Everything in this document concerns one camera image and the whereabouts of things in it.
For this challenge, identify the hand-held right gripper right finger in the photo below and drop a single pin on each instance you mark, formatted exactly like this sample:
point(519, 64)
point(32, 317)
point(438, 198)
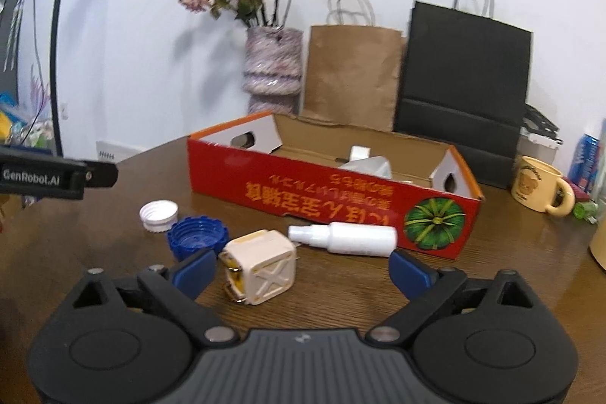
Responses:
point(409, 274)

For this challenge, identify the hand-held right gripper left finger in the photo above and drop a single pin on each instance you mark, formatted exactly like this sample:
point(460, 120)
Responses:
point(195, 274)

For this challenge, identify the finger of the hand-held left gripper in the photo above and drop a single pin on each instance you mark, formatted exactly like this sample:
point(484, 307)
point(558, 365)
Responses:
point(102, 175)

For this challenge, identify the blue ridged bottle cap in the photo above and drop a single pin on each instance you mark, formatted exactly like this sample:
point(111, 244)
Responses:
point(196, 238)

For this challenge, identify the cream cube plug adapter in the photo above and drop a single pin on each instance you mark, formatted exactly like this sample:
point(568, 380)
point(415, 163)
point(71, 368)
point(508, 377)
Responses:
point(265, 266)

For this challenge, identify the red orange cardboard box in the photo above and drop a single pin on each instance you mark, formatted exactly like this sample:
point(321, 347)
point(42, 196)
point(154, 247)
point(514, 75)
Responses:
point(331, 205)

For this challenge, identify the white spray bottle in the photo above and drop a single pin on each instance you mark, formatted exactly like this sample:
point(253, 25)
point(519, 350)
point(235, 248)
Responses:
point(352, 238)

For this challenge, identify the white ridged bottle cap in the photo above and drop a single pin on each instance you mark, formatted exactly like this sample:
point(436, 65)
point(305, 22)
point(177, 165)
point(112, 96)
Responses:
point(158, 214)

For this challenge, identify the small white box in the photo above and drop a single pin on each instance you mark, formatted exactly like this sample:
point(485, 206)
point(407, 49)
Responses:
point(360, 152)

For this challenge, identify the black light stand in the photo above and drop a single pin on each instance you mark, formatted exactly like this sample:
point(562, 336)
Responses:
point(59, 30)

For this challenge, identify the yellow bear mug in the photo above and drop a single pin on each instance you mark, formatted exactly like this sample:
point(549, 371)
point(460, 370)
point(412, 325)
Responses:
point(532, 184)

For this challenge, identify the small green bottle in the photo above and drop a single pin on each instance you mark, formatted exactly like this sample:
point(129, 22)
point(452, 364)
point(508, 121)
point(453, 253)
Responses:
point(584, 210)

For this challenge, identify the clear container with black lid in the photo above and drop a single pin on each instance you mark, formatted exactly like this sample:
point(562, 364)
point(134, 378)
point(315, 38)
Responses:
point(537, 134)

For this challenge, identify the small dark red box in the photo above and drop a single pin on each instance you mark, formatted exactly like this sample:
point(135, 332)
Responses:
point(581, 191)

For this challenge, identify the cream rounded object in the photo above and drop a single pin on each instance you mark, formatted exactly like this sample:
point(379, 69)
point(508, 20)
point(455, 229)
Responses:
point(599, 243)

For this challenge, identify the black paper bag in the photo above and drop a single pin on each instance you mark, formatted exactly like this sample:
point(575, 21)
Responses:
point(464, 77)

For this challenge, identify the pink grey ceramic vase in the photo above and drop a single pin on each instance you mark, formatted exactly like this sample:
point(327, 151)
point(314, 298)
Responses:
point(273, 63)

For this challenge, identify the blue drink can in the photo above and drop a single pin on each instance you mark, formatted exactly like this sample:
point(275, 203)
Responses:
point(586, 162)

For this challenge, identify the brown paper bag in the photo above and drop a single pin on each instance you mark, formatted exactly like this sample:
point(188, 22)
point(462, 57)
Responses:
point(350, 72)

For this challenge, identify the white wall socket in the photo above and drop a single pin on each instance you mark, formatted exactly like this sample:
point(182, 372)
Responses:
point(65, 110)

